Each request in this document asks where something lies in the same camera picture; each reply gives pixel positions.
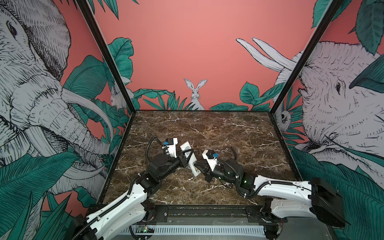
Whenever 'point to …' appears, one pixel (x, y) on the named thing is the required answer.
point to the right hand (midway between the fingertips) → (193, 165)
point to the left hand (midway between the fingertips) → (192, 149)
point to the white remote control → (193, 159)
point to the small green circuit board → (143, 229)
